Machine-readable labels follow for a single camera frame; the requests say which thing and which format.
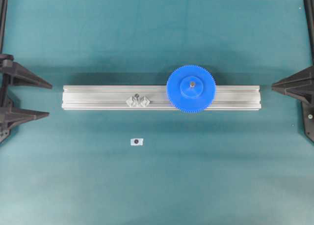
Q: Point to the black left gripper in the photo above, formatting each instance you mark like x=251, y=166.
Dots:
x=15, y=74

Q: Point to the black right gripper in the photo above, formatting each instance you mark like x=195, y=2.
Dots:
x=306, y=76

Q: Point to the large blue plastic gear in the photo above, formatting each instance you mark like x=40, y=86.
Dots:
x=191, y=99

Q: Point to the green table mat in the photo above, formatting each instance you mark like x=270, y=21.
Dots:
x=208, y=168

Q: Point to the small white paper marker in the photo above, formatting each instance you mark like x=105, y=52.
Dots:
x=137, y=142

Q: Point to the aluminium extrusion rail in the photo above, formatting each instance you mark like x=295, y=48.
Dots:
x=113, y=97

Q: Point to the black frame post right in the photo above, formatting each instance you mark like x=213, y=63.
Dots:
x=309, y=11

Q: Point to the black frame post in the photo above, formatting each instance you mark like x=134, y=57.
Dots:
x=309, y=11
x=3, y=11

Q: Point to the black frame post left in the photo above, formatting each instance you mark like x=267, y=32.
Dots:
x=3, y=11

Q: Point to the translucent plastic bracket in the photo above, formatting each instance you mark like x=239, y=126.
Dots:
x=132, y=102
x=143, y=102

